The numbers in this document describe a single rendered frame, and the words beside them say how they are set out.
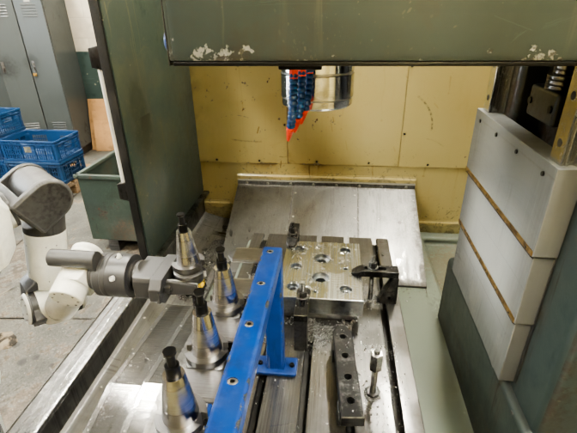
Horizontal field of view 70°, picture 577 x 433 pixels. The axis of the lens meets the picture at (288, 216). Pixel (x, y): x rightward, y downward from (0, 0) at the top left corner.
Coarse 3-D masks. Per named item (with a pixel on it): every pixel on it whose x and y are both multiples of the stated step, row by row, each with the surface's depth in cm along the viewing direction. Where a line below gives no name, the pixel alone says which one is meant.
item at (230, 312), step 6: (240, 294) 72; (210, 300) 72; (240, 300) 71; (210, 306) 69; (234, 306) 69; (240, 306) 69; (216, 312) 68; (222, 312) 68; (228, 312) 68; (234, 312) 68
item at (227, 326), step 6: (216, 318) 68; (222, 318) 68; (228, 318) 68; (234, 318) 68; (216, 324) 67; (222, 324) 67; (228, 324) 66; (234, 324) 66; (222, 330) 65; (228, 330) 65; (234, 330) 65; (228, 336) 64; (234, 336) 64; (228, 342) 64
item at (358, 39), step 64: (192, 0) 57; (256, 0) 56; (320, 0) 56; (384, 0) 55; (448, 0) 54; (512, 0) 53; (576, 0) 52; (192, 64) 62; (256, 64) 61; (320, 64) 60; (384, 64) 59; (448, 64) 58; (512, 64) 57; (576, 64) 56
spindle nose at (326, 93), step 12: (288, 72) 86; (324, 72) 83; (336, 72) 84; (348, 72) 86; (288, 84) 87; (324, 84) 84; (336, 84) 85; (348, 84) 87; (312, 96) 85; (324, 96) 85; (336, 96) 86; (348, 96) 88; (312, 108) 87; (324, 108) 87; (336, 108) 87
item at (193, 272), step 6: (174, 264) 80; (198, 264) 80; (204, 264) 81; (174, 270) 79; (180, 270) 78; (186, 270) 78; (192, 270) 78; (198, 270) 79; (204, 270) 82; (174, 276) 80; (180, 276) 79; (186, 276) 79; (192, 276) 79; (198, 276) 80
